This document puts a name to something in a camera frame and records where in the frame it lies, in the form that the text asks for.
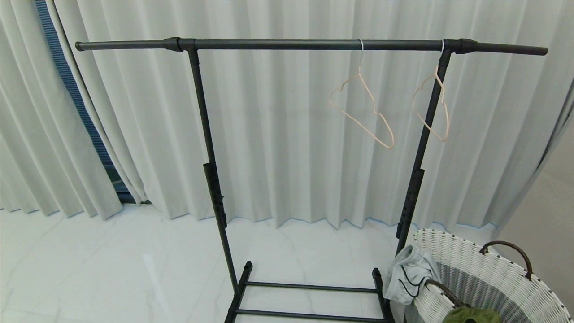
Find pink clothes hanger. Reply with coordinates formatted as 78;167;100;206
329;39;395;149
412;40;450;142

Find green printed sleeveless shirt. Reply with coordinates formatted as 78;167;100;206
442;305;503;323

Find black clothes rack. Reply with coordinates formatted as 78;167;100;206
75;37;548;323

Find white laundry basket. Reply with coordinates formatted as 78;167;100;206
413;229;572;323

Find white curtain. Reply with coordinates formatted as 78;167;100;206
0;0;124;220
45;0;574;230

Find pale grey shorts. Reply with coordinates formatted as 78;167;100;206
383;244;442;306

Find window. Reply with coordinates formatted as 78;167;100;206
35;0;151;205

